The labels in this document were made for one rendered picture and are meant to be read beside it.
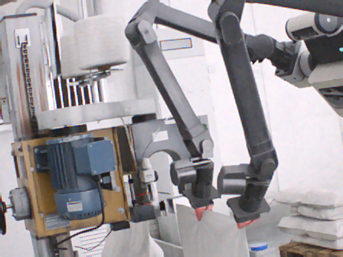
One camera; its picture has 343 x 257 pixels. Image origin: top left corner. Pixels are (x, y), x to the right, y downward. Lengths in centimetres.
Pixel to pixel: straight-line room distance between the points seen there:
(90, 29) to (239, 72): 66
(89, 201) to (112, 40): 48
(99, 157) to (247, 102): 55
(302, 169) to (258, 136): 589
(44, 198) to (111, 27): 59
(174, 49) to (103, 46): 411
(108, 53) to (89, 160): 33
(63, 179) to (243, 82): 70
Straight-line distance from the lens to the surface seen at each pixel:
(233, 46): 139
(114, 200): 212
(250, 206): 162
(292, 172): 730
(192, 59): 608
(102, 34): 193
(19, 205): 208
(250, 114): 147
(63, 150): 188
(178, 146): 220
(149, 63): 181
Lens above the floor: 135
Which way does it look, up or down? 3 degrees down
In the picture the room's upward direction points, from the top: 8 degrees counter-clockwise
